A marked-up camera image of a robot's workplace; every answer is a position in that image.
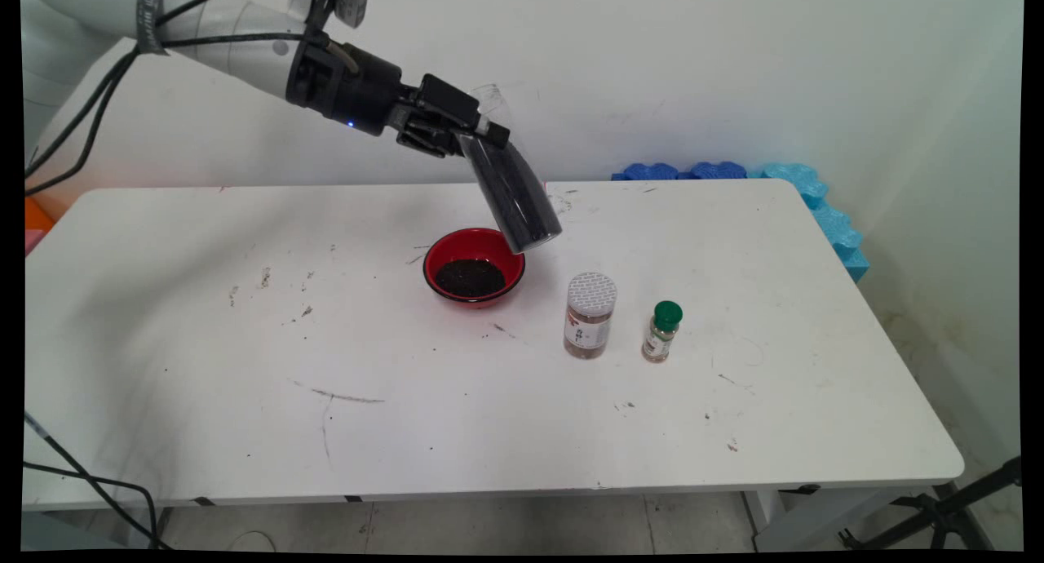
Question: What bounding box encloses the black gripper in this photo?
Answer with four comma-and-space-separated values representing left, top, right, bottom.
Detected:
285, 39, 512, 159

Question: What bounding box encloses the clear jar of black seeds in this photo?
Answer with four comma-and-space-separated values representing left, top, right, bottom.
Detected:
457, 83, 564, 256

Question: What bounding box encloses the red bowl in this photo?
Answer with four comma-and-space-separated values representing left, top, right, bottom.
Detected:
422, 228, 527, 306

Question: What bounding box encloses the pile of black seeds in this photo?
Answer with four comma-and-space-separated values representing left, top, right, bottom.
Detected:
433, 258, 507, 298

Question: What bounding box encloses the spice jar with silver lid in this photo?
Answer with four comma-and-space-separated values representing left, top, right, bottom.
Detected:
563, 272, 618, 360

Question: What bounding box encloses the small spice bottle green cap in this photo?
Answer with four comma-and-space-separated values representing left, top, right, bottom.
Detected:
641, 300, 684, 364

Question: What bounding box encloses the light blue foam tile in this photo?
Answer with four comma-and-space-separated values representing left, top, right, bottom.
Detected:
749, 163, 870, 284

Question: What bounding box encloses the orange foam tile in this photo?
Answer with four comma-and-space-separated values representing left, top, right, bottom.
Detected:
24, 194, 56, 233

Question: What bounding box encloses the white table leg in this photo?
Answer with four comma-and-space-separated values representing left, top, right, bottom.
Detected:
742, 488, 939, 552

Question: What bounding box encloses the black tripod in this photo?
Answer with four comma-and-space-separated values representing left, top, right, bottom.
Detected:
838, 457, 1023, 552

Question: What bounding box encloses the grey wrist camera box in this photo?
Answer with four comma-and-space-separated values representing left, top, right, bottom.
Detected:
306, 0, 373, 30

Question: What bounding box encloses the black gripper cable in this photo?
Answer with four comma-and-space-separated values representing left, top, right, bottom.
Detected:
24, 31, 361, 198

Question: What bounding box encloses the black camera cable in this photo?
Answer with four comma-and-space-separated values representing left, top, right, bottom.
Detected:
24, 0, 331, 180

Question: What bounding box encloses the black velcro strap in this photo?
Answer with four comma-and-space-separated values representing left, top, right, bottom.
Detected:
134, 0, 169, 57

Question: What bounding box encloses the black floor cable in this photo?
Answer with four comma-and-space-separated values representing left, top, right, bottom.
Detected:
23, 412, 174, 551

